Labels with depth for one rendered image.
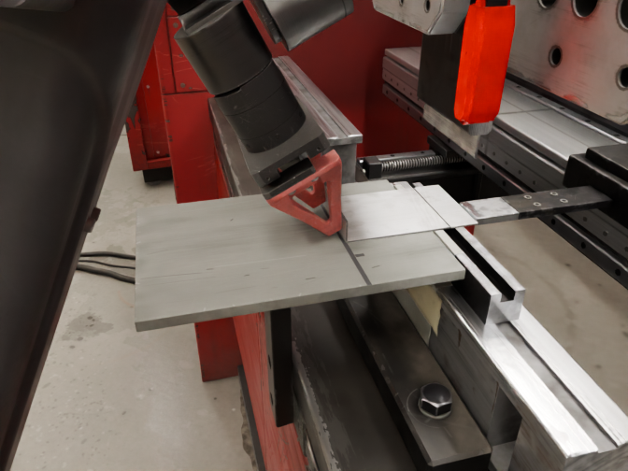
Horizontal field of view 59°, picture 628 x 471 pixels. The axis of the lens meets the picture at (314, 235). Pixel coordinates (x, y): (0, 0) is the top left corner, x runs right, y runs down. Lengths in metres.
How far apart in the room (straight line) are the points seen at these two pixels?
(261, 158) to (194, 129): 0.91
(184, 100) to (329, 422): 0.96
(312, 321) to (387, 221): 0.15
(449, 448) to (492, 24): 0.30
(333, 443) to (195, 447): 1.16
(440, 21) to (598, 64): 0.17
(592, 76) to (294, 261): 0.27
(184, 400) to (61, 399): 0.36
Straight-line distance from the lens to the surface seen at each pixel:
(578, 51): 0.30
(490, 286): 0.46
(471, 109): 0.32
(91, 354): 1.99
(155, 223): 0.54
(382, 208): 0.55
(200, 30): 0.42
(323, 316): 0.61
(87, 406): 1.82
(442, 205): 0.57
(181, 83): 1.32
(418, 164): 1.03
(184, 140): 1.36
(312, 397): 0.53
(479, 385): 0.47
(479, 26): 0.31
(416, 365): 0.52
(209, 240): 0.51
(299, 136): 0.44
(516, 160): 0.85
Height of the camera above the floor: 1.26
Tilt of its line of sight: 31 degrees down
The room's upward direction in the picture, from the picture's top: straight up
